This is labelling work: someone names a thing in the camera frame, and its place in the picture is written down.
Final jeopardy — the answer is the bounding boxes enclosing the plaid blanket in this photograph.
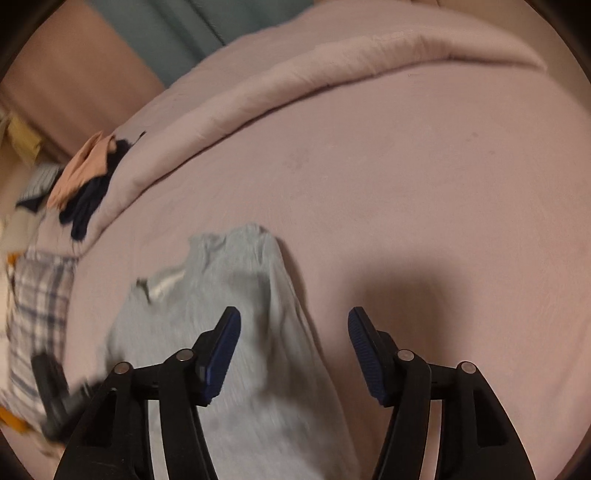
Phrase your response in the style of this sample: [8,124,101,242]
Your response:
[0,249,79,421]

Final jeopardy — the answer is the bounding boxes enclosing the yellow cloth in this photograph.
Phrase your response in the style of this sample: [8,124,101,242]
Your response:
[7,111,43,167]

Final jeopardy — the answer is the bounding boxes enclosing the pink duvet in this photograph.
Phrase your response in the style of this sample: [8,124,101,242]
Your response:
[37,0,548,259]

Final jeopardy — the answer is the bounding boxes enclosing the peach garment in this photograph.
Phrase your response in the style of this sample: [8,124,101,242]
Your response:
[46,131,118,208]

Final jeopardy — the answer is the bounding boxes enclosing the navy garment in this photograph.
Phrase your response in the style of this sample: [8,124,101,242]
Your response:
[58,131,146,241]

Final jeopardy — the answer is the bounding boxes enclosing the striped grey cloth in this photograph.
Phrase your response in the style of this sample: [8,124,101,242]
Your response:
[16,164,63,206]

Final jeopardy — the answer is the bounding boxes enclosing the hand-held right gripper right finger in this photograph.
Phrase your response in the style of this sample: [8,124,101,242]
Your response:
[348,307,536,480]

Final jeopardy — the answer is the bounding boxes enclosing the orange cloth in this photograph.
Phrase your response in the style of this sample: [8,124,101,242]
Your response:
[0,406,25,435]

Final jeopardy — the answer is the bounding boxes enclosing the teal curtain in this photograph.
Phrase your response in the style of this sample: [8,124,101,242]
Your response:
[88,0,319,86]

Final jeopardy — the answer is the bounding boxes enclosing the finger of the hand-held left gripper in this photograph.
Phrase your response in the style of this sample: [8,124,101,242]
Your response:
[31,352,95,444]

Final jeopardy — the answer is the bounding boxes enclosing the grey pants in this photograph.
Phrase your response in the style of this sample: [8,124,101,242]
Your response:
[106,224,361,480]

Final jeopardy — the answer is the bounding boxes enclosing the beige curtain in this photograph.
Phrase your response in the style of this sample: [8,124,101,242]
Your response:
[0,0,164,162]

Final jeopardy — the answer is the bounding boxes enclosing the bed with pink sheet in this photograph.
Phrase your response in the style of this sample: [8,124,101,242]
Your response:
[60,60,591,480]

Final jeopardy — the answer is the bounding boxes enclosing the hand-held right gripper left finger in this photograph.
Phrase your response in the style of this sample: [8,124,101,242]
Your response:
[53,307,242,480]

